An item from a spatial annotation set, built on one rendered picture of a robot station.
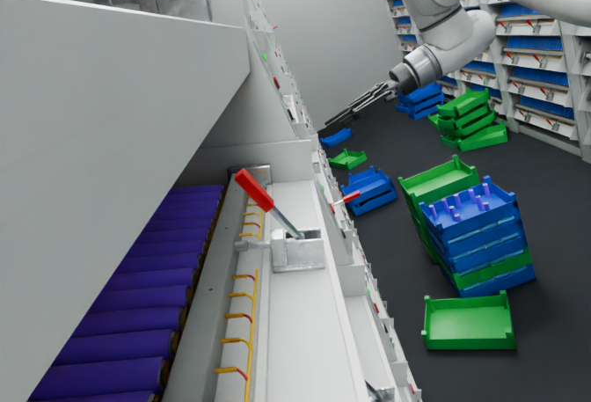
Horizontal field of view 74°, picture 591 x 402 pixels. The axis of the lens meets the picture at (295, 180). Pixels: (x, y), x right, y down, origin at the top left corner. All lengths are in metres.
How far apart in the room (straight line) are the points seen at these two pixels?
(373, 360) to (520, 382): 1.10
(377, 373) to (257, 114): 0.31
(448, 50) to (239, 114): 0.64
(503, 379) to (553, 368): 0.15
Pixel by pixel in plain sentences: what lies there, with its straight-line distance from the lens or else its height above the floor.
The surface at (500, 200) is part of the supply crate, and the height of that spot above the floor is 0.32.
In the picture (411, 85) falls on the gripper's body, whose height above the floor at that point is 1.01.
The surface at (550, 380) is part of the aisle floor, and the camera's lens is 1.56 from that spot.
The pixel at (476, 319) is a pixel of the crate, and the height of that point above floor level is 0.00.
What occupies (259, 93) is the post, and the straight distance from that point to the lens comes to 0.45.
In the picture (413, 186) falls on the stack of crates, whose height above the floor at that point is 0.33.
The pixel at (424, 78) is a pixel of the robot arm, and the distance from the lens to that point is 0.99.
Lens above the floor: 1.24
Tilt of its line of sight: 20 degrees down
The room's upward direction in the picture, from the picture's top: 25 degrees counter-clockwise
